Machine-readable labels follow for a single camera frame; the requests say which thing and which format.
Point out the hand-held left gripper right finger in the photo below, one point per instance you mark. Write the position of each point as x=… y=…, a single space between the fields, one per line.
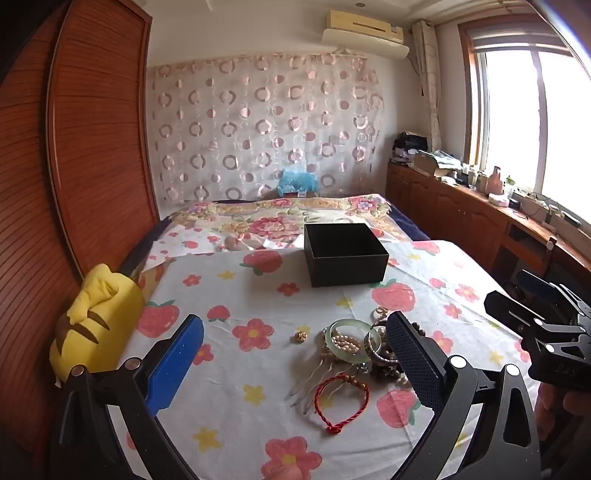
x=415 y=364

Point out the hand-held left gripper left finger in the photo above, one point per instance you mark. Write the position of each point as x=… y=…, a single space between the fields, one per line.
x=178 y=360

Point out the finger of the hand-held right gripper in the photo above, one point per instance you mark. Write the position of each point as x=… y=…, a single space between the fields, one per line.
x=538 y=282
x=512 y=311

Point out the silver bangle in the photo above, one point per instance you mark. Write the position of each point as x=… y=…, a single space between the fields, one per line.
x=371 y=348

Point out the pale green jade bangle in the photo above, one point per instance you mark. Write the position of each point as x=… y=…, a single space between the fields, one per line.
x=353 y=322

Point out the silver flower hair comb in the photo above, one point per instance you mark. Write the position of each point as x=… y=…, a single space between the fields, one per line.
x=314 y=381

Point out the small gold bead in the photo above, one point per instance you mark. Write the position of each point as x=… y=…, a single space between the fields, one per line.
x=300 y=335

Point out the black square box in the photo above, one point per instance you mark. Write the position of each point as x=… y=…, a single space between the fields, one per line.
x=341 y=270

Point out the person's right hand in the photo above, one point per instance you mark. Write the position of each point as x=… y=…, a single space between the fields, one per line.
x=565 y=410

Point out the yellow plush toy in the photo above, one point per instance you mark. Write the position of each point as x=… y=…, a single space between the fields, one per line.
x=99 y=318

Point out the wooden cabinet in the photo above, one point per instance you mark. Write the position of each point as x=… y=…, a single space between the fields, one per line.
x=452 y=217

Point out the pink bottle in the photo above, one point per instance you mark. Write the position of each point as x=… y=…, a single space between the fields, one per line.
x=496 y=180

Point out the dark blue bed cover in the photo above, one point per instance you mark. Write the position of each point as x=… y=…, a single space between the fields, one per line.
x=408 y=221

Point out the cardboard box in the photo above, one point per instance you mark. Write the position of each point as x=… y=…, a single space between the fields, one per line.
x=431 y=164

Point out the floral blanket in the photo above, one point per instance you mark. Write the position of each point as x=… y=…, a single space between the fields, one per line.
x=258 y=221

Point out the window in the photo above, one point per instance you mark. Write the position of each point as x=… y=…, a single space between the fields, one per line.
x=512 y=110

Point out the pile of dark clothes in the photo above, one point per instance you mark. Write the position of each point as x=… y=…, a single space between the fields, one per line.
x=408 y=145

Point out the blue plastic bag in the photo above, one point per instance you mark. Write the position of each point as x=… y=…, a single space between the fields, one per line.
x=298 y=182

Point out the wooden wardrobe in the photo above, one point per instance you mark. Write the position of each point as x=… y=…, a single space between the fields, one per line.
x=69 y=161

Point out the pale window curtain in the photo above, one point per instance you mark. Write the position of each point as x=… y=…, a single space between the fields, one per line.
x=429 y=83

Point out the sheer circle-patterned curtain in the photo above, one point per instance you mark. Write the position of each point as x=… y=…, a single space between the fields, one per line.
x=263 y=124

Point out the cream air conditioner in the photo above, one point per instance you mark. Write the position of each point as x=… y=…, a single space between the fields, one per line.
x=364 y=34

